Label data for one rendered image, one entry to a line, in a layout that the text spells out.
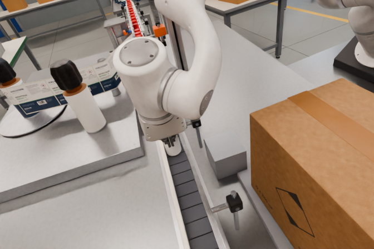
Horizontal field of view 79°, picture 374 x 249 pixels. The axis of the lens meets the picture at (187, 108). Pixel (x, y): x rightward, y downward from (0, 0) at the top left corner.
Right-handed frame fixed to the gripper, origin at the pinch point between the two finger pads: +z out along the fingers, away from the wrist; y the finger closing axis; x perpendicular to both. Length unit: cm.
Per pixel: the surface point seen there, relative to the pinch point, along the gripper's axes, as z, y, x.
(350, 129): -17.5, -31.0, 17.9
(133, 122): 23.4, 12.1, -23.8
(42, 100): 24, 50, -50
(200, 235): 6.2, -0.2, 23.6
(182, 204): 9.1, 1.8, 15.1
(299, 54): 157, -181, -133
